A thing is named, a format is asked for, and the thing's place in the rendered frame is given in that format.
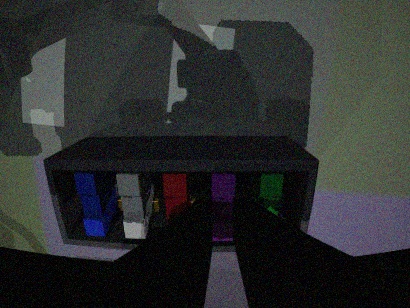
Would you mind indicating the violet blade fuse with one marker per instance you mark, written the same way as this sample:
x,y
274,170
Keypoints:
x,y
223,194

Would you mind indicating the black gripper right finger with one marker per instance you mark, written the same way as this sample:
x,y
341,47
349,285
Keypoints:
x,y
283,267

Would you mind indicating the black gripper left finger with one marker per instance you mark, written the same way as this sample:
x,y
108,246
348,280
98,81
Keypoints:
x,y
170,270

